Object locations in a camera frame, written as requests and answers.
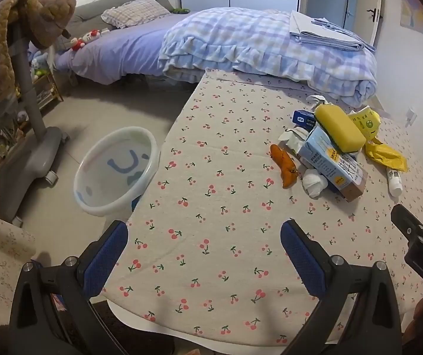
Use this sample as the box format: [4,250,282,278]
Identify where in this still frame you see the light blue carton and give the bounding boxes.
[297,124,369,203]

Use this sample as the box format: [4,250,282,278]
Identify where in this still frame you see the white tissue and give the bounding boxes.
[301,168,329,198]

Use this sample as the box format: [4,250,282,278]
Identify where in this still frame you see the purple bed sheet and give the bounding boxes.
[54,11,197,86]

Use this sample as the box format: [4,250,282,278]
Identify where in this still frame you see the white plastic basin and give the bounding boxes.
[73,126,159,217]

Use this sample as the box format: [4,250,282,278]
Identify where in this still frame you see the wooden shelf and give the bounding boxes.
[15,70,64,119]

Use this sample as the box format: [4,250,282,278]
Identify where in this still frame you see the pastel plush toys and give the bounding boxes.
[30,49,54,80]

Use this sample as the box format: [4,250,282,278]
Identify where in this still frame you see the cherry print tablecloth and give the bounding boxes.
[102,67,423,344]

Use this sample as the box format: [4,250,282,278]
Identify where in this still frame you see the grey wheeled chair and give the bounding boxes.
[0,22,69,228]

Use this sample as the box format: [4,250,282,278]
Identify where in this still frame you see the blue checked ruffled quilt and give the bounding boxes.
[158,7,377,105]

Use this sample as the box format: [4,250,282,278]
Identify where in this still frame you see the yellow sponge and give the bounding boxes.
[314,104,367,153]

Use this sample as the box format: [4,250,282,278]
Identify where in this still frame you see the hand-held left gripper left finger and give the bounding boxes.
[9,220,129,355]

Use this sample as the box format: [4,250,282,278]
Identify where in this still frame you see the orange carrot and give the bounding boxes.
[269,144,299,188]

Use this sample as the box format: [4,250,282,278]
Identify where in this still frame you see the grey headboard cushion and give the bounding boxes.
[65,0,177,33]

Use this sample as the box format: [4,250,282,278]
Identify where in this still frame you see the brown plush bear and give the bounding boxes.
[25,0,77,49]

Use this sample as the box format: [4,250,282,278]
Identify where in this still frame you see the blue snack box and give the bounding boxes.
[292,109,318,131]

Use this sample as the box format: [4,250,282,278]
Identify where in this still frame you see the folded light blue cloth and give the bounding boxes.
[289,10,376,53]

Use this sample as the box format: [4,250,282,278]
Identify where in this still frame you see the white printed wrapper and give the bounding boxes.
[278,126,313,152]

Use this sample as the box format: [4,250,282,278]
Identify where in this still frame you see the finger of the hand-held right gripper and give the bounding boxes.
[390,204,423,245]

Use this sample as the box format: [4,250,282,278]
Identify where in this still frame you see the yellow plastic bag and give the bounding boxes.
[348,106,408,173]

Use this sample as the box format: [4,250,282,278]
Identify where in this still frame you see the checked pillow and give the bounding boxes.
[101,0,172,29]

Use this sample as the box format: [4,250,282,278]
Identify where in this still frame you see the small white bottle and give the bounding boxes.
[386,166,403,197]

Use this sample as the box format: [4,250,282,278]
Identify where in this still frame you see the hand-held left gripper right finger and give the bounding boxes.
[280,219,406,355]

